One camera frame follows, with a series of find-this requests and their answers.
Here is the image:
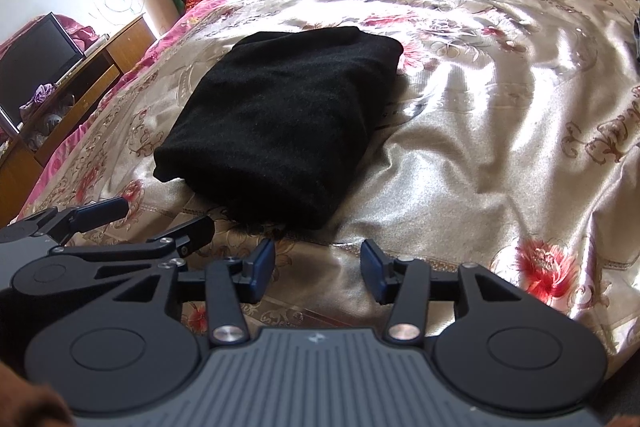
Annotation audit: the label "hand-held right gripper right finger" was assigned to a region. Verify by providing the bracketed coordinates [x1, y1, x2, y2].
[359, 238, 517, 344]

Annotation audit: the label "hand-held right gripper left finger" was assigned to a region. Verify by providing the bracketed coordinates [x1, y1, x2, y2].
[111, 238, 277, 347]

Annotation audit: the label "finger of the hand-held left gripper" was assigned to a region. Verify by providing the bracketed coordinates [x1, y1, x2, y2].
[49, 214, 217, 262]
[29, 196, 132, 247]

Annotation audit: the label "black pants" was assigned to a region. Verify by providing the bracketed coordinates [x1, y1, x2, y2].
[153, 25, 405, 231]

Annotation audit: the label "purple cloth bundle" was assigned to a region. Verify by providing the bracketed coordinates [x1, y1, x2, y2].
[19, 83, 57, 120]

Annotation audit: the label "wooden cabinet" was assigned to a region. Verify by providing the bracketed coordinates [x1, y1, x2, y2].
[0, 14, 159, 228]

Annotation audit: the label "black flat television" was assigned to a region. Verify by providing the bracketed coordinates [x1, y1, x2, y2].
[0, 12, 86, 131]

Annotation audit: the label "floral satin bedspread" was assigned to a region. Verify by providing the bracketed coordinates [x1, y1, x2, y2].
[10, 0, 640, 360]

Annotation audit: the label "pink cloth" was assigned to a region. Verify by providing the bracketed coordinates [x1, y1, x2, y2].
[0, 13, 102, 58]

